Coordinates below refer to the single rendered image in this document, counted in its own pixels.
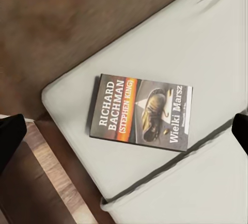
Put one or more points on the hardback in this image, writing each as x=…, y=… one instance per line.
x=143, y=113

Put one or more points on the bed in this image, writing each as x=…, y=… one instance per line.
x=52, y=54

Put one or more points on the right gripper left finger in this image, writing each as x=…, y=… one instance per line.
x=12, y=132

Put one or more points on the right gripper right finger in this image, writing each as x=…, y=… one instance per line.
x=240, y=130

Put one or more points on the nightstand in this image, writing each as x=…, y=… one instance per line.
x=27, y=196

